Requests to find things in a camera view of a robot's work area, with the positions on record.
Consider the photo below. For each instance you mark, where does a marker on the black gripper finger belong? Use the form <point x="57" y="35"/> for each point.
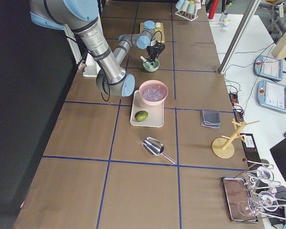
<point x="152" y="61"/>

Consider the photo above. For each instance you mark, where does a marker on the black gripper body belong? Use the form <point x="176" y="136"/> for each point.
<point x="152" y="51"/>

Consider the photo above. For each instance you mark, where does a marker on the white plastic spoon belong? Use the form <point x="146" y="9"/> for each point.
<point x="143" y="59"/>

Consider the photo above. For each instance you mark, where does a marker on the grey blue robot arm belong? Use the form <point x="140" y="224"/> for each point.
<point x="82" y="16"/>
<point x="149" y="39"/>

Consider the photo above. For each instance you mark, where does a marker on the mint green bowl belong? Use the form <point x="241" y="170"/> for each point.
<point x="151" y="67"/>

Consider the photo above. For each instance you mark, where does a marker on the pink bowl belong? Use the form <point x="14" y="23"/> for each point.
<point x="151" y="83"/>

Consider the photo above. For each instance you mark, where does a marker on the pile of clear ice cubes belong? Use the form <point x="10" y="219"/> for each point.
<point x="153" y="94"/>

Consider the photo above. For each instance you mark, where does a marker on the metal ice scoop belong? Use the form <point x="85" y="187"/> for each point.
<point x="156" y="148"/>

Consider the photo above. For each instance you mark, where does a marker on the bamboo cutting board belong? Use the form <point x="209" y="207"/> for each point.
<point x="160" y="36"/>

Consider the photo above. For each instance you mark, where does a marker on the cream rectangular tray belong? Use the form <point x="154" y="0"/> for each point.
<point x="155" y="116"/>

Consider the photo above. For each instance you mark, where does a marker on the pastel cups on rack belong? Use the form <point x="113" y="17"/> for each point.
<point x="187" y="6"/>

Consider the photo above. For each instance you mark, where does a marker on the green lime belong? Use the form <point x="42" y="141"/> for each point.
<point x="141" y="116"/>

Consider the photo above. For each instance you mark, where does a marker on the folded grey cloth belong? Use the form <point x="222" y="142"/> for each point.
<point x="210" y="118"/>

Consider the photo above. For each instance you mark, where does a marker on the power strip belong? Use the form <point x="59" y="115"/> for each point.
<point x="237" y="109"/>

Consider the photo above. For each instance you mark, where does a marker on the teach pendant far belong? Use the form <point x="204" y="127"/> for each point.
<point x="269" y="67"/>

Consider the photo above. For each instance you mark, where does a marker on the teach pendant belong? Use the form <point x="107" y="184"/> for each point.
<point x="272" y="95"/>
<point x="269" y="67"/>

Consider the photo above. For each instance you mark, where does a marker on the wooden cup stand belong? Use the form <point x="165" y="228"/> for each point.
<point x="223" y="147"/>

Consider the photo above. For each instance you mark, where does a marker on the teach pendant near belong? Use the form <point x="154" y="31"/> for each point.
<point x="272" y="95"/>

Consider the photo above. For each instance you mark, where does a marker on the black tray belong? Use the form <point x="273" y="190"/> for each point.
<point x="234" y="193"/>

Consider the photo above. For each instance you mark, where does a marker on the wine glass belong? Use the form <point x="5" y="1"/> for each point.
<point x="260" y="178"/>
<point x="264" y="203"/>

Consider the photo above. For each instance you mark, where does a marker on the wine glass near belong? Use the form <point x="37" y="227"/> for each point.
<point x="264" y="203"/>

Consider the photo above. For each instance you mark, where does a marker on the white wire rack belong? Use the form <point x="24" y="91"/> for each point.
<point x="187" y="16"/>

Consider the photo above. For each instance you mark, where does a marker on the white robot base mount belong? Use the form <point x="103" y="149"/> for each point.
<point x="91" y="68"/>

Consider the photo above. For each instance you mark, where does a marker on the aluminium frame post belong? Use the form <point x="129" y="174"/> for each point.
<point x="249" y="13"/>

